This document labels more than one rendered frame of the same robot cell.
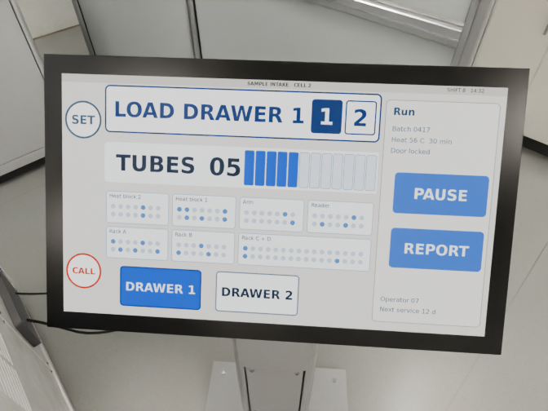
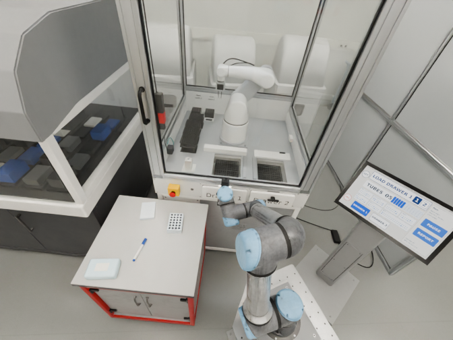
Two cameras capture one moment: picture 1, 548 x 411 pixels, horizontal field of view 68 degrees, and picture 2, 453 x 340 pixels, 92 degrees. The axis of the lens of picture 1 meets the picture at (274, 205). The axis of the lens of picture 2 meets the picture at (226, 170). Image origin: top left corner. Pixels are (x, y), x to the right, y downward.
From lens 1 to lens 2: 110 cm
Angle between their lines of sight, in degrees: 28
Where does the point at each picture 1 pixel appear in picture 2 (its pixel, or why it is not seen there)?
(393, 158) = (427, 215)
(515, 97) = not seen: outside the picture
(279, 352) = (360, 243)
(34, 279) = not seen: hidden behind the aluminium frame
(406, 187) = (426, 222)
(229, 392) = (316, 256)
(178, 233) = (370, 202)
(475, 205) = (441, 234)
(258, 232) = (387, 210)
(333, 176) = (410, 211)
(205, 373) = (310, 245)
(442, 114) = (444, 214)
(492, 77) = not seen: outside the picture
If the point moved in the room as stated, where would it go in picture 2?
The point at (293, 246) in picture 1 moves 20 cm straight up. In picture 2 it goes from (393, 217) to (418, 193)
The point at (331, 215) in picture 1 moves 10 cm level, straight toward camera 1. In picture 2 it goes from (405, 217) to (396, 225)
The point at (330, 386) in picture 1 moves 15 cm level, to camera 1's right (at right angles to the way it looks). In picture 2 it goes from (351, 280) to (368, 293)
